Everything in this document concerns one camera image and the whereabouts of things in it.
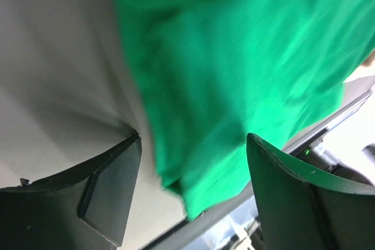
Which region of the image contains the green t shirt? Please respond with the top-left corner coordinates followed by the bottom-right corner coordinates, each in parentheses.
top-left (114, 0), bottom-right (374, 220)

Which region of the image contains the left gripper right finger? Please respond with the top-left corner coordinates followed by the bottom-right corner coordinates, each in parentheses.
top-left (246, 133), bottom-right (374, 250)

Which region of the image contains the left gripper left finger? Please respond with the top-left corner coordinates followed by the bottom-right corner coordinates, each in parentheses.
top-left (1, 135), bottom-right (141, 249)

